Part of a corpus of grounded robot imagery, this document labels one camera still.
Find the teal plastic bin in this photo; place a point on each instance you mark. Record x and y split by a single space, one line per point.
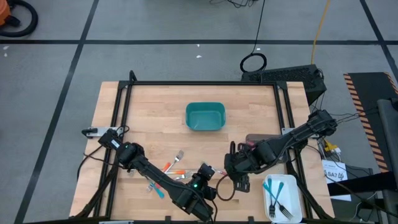
205 118

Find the black perforated computer case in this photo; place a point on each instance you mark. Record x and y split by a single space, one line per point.
286 76

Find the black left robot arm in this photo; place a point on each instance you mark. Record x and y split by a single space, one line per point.
155 177

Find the orange shop vacuum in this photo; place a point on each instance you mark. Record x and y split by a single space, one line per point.
3 12

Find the white plastic bin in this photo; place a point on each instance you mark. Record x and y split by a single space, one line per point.
293 193

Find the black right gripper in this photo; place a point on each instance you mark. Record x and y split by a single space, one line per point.
245 160

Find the black crossbar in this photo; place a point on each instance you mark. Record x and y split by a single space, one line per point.
367 186

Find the grey translucent plastic bin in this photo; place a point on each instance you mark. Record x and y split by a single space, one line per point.
264 137

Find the grey metal beam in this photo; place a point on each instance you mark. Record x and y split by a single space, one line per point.
390 130

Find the white power strip yellow plugs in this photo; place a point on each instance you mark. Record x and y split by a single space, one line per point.
331 148

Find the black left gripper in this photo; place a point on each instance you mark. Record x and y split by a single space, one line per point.
199 188

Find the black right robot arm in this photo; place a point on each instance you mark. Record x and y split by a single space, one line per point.
295 135

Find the black aluminium table frame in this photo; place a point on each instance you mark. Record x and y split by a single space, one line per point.
199 83

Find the white paper label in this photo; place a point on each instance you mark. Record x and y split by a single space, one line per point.
329 168

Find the black hazard striped platform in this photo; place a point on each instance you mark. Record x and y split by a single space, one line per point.
373 90

